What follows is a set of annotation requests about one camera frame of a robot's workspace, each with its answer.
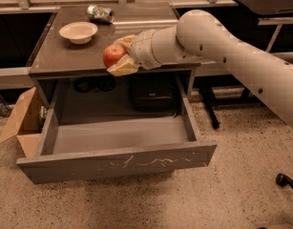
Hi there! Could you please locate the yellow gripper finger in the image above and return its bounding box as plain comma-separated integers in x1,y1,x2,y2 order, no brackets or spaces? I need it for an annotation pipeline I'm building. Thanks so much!
115,34,136,52
107,54,139,76

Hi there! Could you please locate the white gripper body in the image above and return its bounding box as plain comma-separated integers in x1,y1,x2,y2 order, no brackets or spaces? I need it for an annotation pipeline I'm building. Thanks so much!
130,30,161,70

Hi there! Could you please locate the red apple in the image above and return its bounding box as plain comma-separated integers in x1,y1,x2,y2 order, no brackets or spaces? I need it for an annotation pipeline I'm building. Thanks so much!
102,44,127,68

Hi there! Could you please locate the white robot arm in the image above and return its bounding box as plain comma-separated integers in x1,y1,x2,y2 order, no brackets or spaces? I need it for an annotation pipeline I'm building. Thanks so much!
103,10,293,128

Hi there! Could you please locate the black bag under counter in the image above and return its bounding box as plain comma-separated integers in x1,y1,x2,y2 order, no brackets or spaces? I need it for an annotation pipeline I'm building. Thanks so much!
128,73,178,112

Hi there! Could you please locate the grey cabinet counter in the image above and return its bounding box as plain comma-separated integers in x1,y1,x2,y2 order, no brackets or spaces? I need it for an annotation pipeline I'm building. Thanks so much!
30,2,178,106

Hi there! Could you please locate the grey open drawer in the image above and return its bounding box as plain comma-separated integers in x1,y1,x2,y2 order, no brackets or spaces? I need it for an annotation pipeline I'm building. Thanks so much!
17,76,217,184

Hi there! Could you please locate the white bowl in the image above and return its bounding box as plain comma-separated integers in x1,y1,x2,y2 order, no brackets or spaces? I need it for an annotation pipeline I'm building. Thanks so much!
59,22,97,45

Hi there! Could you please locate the cardboard box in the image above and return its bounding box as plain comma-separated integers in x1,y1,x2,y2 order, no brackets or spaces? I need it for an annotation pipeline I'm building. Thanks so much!
0,87,44,157

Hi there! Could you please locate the black chair caster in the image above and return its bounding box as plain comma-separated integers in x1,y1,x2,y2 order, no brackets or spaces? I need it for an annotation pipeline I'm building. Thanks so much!
276,174,293,189

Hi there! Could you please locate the black coiled cable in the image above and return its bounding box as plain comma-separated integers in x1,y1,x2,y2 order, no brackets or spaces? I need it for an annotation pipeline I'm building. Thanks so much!
73,75,117,94

